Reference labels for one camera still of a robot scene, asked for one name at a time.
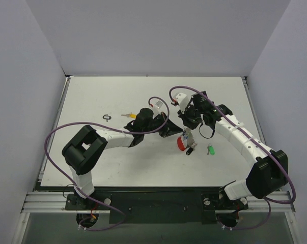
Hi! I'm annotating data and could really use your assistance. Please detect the red-handled metal keyring holder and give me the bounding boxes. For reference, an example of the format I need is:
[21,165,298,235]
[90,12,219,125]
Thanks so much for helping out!
[177,128,197,151]

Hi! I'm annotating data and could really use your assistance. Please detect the key with green tag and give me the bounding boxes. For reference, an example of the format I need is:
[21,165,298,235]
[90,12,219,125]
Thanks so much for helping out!
[207,144,215,155]

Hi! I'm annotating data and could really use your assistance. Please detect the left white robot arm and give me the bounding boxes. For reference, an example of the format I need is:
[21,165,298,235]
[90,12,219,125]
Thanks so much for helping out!
[62,108,183,209]

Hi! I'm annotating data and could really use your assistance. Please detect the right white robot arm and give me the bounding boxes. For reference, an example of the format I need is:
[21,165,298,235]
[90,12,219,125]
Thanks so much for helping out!
[172,91,288,208]

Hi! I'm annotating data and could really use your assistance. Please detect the key with yellow tag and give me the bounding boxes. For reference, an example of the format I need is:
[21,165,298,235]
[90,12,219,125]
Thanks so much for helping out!
[122,113,136,119]

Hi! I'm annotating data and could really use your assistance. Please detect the small black key fob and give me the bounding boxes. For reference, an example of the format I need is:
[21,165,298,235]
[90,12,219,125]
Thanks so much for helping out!
[186,147,194,156]

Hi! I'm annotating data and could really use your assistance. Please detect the key with large black tag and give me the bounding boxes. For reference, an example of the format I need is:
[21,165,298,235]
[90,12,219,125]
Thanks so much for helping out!
[102,114,111,121]

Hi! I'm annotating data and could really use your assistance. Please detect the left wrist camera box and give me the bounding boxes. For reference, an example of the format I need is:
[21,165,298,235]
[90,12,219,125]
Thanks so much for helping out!
[152,100,164,114]

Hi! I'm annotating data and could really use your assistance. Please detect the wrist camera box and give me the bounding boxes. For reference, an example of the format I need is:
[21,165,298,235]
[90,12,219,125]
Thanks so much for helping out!
[172,93,190,114]
[152,100,164,114]

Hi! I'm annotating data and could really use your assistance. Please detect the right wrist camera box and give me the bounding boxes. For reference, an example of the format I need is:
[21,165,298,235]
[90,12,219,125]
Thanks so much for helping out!
[172,93,190,114]

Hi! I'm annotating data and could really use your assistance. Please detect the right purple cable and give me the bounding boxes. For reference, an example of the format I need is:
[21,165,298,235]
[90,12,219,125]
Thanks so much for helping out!
[169,86,296,231]

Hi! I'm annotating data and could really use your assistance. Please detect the aluminium frame rail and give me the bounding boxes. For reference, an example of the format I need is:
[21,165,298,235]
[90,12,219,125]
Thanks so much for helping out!
[20,192,113,214]

